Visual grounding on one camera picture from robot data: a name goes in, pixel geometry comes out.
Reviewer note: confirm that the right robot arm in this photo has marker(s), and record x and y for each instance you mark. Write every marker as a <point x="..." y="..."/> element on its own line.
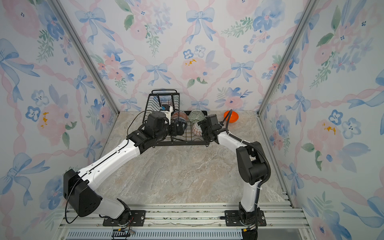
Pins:
<point x="253" y="165"/>

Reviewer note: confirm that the red patterned bowl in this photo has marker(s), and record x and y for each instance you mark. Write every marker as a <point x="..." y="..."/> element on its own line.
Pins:
<point x="179" y="115"/>

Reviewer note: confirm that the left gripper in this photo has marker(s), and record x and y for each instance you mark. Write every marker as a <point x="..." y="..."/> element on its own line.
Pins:
<point x="175" y="132"/>

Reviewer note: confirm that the beige lattice bowl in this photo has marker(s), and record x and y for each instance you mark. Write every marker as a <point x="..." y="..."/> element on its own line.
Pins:
<point x="196" y="130"/>

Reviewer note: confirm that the black wire dish rack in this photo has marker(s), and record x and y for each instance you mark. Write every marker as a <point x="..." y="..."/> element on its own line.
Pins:
<point x="171" y="97"/>

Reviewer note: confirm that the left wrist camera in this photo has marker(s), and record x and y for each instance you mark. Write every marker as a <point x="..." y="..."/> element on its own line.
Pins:
<point x="167" y="109"/>

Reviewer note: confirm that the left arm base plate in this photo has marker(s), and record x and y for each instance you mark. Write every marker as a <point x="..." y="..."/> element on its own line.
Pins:
<point x="133" y="218"/>

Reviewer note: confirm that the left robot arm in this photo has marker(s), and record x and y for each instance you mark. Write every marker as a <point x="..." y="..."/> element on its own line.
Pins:
<point x="80" y="186"/>

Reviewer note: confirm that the aluminium rail frame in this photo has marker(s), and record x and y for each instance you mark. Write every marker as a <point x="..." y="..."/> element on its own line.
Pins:
<point x="278" y="221"/>

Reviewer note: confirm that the green patterned bowl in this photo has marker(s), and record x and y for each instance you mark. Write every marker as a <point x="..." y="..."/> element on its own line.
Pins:
<point x="196" y="116"/>

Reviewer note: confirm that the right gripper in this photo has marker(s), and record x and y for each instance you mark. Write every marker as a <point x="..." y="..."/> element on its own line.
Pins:
<point x="203" y="127"/>

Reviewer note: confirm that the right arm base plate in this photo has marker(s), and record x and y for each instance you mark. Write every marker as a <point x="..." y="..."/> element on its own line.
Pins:
<point x="244" y="219"/>

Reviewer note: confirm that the orange plastic bowl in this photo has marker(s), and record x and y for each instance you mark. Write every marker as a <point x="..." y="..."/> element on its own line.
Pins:
<point x="233" y="118"/>

